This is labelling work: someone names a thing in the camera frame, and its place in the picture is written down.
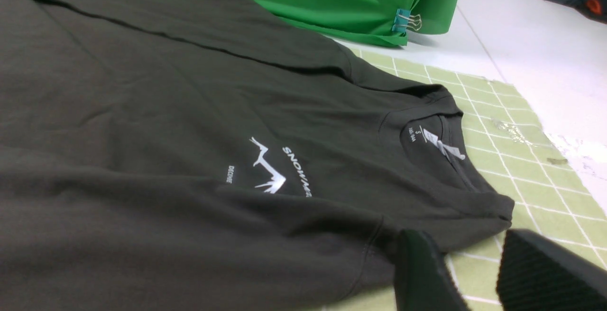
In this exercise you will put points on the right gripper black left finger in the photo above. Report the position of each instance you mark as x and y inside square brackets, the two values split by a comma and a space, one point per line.
[422, 279]

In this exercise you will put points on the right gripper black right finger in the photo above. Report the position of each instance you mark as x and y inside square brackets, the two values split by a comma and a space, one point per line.
[537, 274]

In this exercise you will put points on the dark gray long-sleeved shirt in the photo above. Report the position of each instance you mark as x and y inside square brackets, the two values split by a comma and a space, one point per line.
[203, 155]

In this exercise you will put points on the light green grid mat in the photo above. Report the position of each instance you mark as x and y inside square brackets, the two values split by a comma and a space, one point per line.
[550, 200]

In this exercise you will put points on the clear tape on mat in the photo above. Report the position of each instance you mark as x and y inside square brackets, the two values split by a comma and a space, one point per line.
[533, 137]

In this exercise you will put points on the teal binder clip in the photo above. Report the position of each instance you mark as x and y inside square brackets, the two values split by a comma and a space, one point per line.
[405, 21]

